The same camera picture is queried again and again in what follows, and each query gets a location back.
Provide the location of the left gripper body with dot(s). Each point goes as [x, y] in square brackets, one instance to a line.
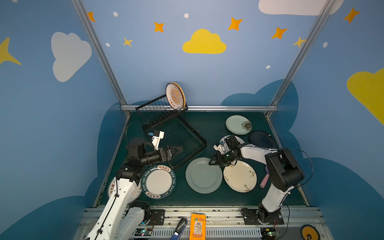
[165, 154]

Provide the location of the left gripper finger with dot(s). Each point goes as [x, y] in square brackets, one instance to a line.
[174, 148]
[174, 154]

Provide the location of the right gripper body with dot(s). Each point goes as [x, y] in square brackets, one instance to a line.
[223, 157]

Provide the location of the large plain green plate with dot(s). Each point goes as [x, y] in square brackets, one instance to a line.
[202, 177]

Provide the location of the yellow woven wicker plate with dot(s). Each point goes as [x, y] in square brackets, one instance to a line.
[183, 95]

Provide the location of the white plate orange sunburst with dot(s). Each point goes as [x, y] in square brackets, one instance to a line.
[174, 96]

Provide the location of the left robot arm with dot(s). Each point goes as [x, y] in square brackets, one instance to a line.
[115, 222]

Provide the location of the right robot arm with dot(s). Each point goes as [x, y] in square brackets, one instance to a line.
[285, 172]

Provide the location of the cream floral plate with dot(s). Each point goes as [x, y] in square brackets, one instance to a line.
[240, 177]

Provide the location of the white plate green lettered rim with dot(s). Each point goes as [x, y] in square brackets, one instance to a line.
[158, 182]

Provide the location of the pale green floral plate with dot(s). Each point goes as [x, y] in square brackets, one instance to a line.
[238, 125]

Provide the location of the dark navy plate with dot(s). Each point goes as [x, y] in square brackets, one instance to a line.
[262, 139]

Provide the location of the purple pink spatula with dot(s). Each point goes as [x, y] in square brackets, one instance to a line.
[265, 179]

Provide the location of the sunburst plate at left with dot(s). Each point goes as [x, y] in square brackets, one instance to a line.
[113, 187]

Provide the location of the orange yellow box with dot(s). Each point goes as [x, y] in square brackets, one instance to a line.
[198, 226]

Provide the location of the yellow black tape roll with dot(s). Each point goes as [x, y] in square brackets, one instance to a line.
[309, 232]

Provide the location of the black wire dish rack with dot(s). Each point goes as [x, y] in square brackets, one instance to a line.
[157, 114]

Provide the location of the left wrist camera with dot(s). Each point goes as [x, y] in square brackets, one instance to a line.
[156, 136]

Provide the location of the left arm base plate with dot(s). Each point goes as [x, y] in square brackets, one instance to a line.
[157, 217]

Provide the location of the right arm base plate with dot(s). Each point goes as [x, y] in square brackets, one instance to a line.
[261, 217]

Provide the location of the blue black handled tool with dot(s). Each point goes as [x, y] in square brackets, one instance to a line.
[179, 229]

